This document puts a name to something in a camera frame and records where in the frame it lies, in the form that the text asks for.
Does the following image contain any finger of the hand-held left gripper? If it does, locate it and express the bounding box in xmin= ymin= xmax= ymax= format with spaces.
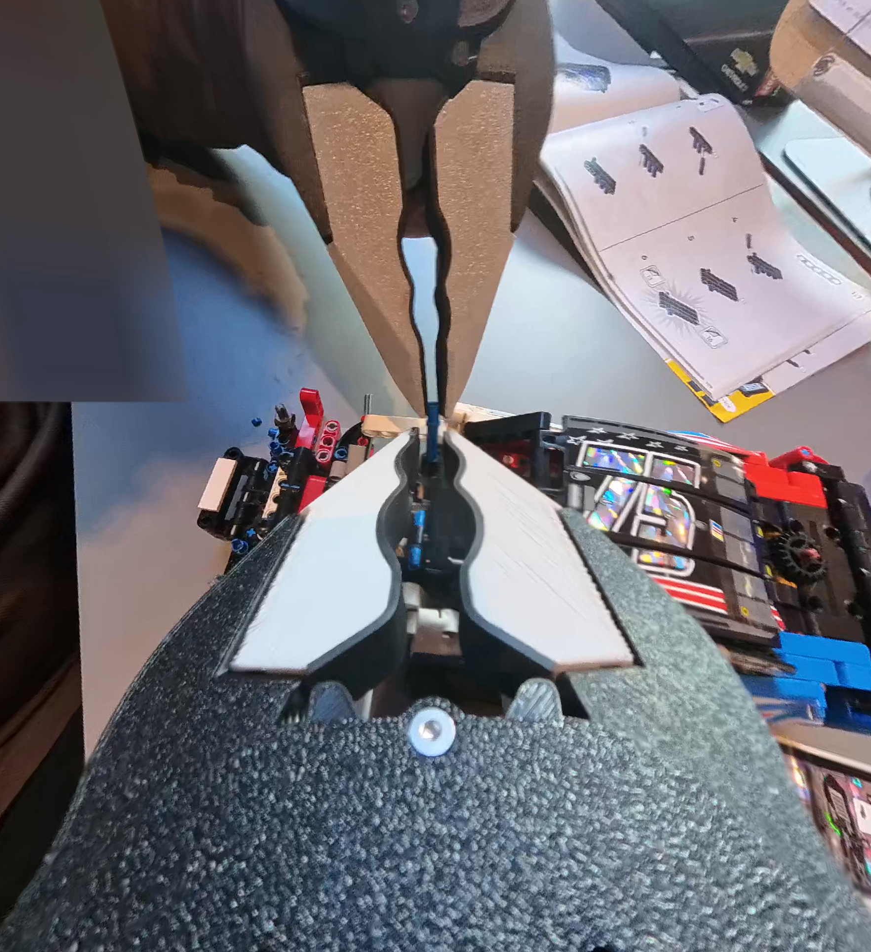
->
xmin=301 ymin=76 xmax=429 ymax=416
xmin=426 ymin=76 xmax=518 ymax=412

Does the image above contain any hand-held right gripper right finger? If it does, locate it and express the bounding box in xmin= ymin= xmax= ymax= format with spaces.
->
xmin=443 ymin=430 xmax=637 ymax=679

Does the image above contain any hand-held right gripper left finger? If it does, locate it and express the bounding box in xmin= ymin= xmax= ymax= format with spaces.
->
xmin=227 ymin=427 xmax=421 ymax=693

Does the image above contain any toy brick race car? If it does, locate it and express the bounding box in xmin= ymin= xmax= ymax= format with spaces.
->
xmin=197 ymin=387 xmax=871 ymax=745

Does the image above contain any blue connector pin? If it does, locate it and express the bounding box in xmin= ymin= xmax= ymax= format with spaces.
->
xmin=422 ymin=297 xmax=444 ymax=470

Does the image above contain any grey desk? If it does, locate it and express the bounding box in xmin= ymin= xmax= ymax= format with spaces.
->
xmin=71 ymin=41 xmax=871 ymax=819

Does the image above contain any person's left hand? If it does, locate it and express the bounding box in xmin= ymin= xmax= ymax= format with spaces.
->
xmin=376 ymin=78 xmax=451 ymax=217

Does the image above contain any open instruction booklet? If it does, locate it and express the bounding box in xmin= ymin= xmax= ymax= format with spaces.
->
xmin=535 ymin=63 xmax=871 ymax=423

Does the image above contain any race car set box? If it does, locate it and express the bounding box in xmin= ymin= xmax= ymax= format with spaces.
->
xmin=599 ymin=0 xmax=793 ymax=105

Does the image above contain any silver stand base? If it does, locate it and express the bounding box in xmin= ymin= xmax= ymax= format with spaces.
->
xmin=783 ymin=137 xmax=871 ymax=295

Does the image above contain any wooden clipboard with instruction sheet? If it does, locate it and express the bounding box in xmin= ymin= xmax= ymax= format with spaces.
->
xmin=768 ymin=0 xmax=871 ymax=202

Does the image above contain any holographic sticker sheet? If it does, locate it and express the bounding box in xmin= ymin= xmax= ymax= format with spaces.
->
xmin=785 ymin=747 xmax=871 ymax=904

